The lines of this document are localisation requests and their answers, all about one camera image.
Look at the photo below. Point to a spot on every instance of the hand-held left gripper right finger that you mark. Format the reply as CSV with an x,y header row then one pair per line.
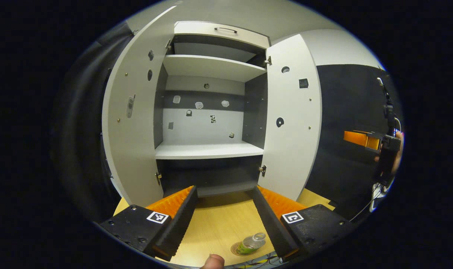
x,y
273,228

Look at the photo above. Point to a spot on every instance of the white cabinet door camera sticker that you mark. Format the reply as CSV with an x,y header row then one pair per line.
x,y
136,149

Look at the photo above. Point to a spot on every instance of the black backdrop cloth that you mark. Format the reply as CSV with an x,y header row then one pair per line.
x,y
346,104

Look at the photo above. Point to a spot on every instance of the white cabinet door headphones sticker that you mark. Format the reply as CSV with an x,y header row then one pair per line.
x,y
293,149

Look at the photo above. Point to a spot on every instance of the round wooden coaster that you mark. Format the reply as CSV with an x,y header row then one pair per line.
x,y
234,249

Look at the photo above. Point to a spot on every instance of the clear bottle with green label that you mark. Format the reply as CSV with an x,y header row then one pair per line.
x,y
252,242

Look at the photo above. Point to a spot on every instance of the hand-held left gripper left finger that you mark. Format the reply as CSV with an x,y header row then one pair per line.
x,y
177,224

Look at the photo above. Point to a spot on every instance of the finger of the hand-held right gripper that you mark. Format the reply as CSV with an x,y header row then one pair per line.
x,y
357,137

